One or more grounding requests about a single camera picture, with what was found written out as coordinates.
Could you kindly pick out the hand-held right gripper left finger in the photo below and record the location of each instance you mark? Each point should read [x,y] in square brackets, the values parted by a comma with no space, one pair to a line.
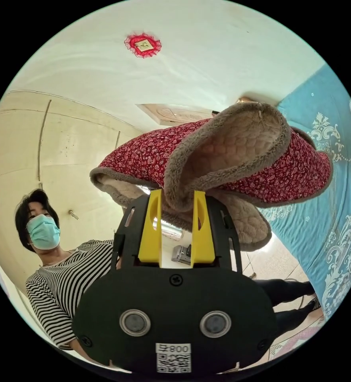
[151,247]

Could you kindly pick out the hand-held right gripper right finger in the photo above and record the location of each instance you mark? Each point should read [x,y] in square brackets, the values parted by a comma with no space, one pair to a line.
[203,247]

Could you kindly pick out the red printed jacket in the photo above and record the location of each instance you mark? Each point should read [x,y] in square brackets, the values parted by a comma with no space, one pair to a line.
[145,152]

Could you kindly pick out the bed with blue printed sheet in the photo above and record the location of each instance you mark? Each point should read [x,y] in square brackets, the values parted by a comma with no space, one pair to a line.
[321,226]

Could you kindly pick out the person's body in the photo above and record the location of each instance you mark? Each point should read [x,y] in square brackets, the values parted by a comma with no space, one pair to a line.
[62,283]

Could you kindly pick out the pink patterned mat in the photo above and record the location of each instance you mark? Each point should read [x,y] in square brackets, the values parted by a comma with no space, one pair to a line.
[285,346]

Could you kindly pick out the wooden door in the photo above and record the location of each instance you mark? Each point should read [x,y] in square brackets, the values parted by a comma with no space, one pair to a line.
[175,115]

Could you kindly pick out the red lace ceiling ornament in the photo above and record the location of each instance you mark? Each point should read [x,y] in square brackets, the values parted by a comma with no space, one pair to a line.
[142,45]

